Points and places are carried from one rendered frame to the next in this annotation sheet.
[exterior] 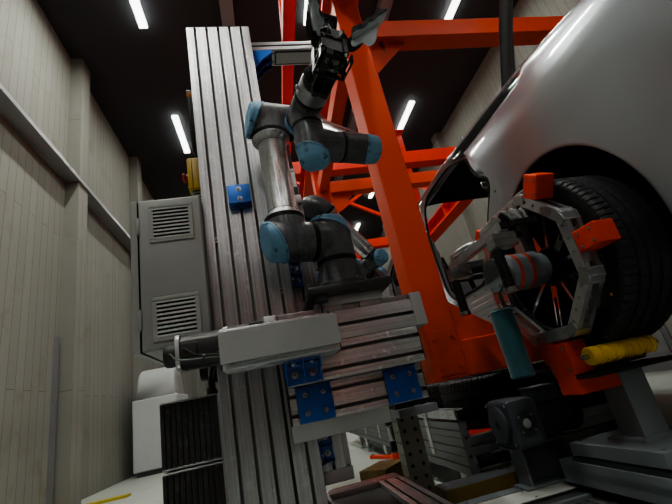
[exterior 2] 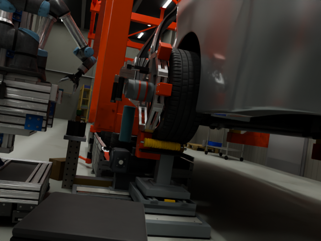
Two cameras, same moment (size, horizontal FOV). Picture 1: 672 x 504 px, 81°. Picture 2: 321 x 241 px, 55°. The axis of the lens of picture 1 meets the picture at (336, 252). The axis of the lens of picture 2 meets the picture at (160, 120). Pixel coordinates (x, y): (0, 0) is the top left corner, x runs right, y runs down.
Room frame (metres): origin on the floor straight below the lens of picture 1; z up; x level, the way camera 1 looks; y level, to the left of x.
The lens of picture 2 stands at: (-0.68, -0.71, 0.64)
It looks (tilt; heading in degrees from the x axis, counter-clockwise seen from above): 1 degrees up; 357
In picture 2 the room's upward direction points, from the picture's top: 8 degrees clockwise
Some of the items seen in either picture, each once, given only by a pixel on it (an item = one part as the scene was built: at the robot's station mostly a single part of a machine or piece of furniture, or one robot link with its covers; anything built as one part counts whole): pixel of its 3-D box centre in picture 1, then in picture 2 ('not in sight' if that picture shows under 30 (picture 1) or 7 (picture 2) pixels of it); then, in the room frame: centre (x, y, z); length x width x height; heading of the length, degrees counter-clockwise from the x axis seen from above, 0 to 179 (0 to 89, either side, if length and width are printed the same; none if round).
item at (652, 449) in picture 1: (633, 406); (163, 170); (1.51, -0.89, 0.32); 0.40 x 0.30 x 0.28; 12
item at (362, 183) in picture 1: (440, 188); not in sight; (4.09, -1.33, 2.54); 2.58 x 0.12 x 0.42; 102
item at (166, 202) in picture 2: (660, 467); (159, 197); (1.51, -0.89, 0.13); 0.50 x 0.36 x 0.10; 12
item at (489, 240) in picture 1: (501, 240); (127, 73); (1.27, -0.55, 0.93); 0.09 x 0.05 x 0.05; 102
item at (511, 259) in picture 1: (516, 272); (141, 91); (1.46, -0.65, 0.85); 0.21 x 0.14 x 0.14; 102
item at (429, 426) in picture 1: (395, 424); (96, 144); (3.16, -0.16, 0.28); 2.47 x 0.09 x 0.22; 12
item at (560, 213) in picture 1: (533, 269); (151, 92); (1.48, -0.72, 0.85); 0.54 x 0.07 x 0.54; 12
